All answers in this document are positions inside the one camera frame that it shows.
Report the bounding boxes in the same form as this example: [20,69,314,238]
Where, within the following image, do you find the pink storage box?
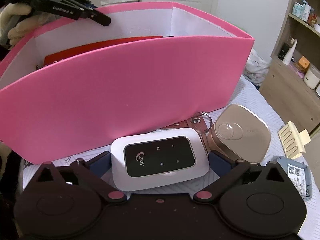
[1,2,254,164]

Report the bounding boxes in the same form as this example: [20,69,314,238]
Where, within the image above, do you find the wooden shelf cabinet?
[259,0,319,134]

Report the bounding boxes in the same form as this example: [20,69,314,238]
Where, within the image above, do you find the grey router back cover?
[272,156,312,202]

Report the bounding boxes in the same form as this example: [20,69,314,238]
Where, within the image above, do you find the red patterned gift box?
[43,36,165,67]

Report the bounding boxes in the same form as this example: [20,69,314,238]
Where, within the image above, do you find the rose gold compact case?
[207,104,271,164]

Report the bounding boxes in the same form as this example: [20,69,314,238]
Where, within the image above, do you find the white cylindrical jar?
[303,64,320,89]

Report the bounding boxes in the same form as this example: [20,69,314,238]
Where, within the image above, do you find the cream hair claw clip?
[278,121,311,159]

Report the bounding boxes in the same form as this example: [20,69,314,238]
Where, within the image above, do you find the white gloved left hand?
[1,3,55,46]

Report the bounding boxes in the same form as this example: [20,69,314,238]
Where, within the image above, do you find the teal medicine boxes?
[292,0,311,22]

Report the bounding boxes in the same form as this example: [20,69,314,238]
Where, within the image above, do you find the white portable wifi router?
[110,128,209,192]

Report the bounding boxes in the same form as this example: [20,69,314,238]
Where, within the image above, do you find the orange small box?
[297,56,310,73]

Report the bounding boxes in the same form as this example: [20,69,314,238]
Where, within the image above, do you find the white tissue package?
[242,49,271,87]

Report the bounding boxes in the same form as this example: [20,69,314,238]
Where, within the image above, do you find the white spray bottle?
[283,39,297,66]

